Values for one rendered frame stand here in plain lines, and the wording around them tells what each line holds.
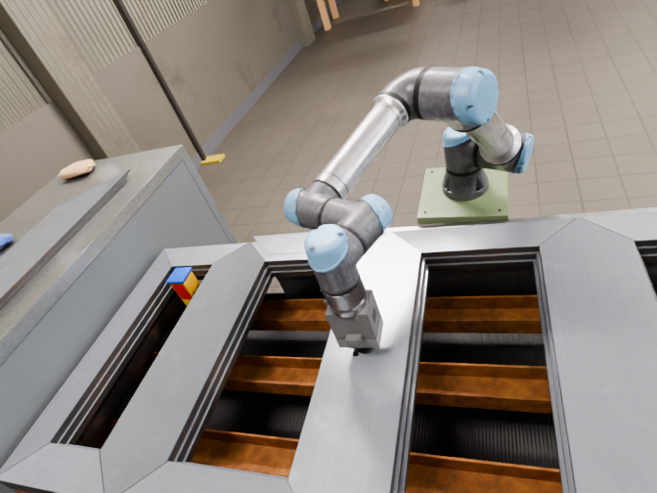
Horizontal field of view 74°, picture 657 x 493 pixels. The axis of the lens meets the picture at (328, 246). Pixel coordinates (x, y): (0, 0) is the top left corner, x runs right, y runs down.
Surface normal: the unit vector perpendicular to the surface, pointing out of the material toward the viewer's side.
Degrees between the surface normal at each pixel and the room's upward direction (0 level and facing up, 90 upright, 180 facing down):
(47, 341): 90
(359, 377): 1
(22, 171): 90
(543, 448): 0
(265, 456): 0
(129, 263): 90
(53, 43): 90
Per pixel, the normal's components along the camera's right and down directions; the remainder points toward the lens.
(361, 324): -0.22, 0.67
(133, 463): -0.29, -0.74
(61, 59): 0.92, -0.04
